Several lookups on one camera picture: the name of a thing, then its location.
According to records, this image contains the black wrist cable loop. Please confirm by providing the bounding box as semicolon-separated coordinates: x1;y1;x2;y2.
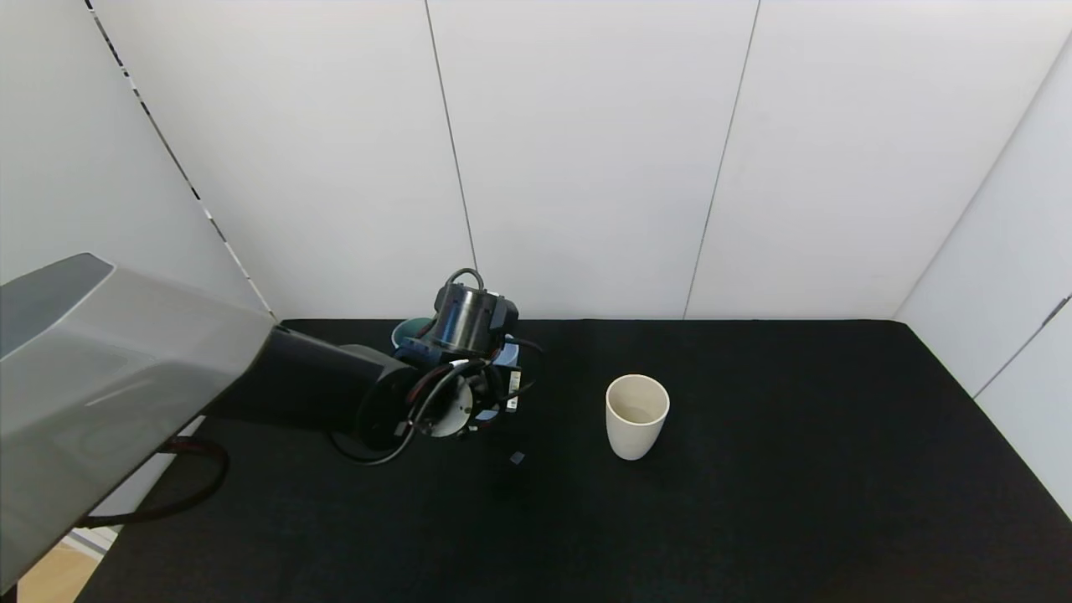
328;358;545;466

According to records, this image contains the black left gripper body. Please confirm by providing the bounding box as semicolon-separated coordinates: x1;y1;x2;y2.
490;363;523;415

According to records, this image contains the black woven table cover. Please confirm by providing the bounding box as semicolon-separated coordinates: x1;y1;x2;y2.
75;318;1072;603

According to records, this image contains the cream plastic cup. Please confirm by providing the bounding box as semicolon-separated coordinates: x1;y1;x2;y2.
606;374;671;461

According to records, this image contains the green plastic cup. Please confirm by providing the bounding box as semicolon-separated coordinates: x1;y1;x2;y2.
391;317;439;358

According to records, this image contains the light blue plastic cup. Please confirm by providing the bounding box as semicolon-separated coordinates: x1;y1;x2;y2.
476;333;524;421

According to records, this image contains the thick black arm base cable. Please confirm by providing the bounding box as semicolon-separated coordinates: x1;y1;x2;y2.
79;435;230;529

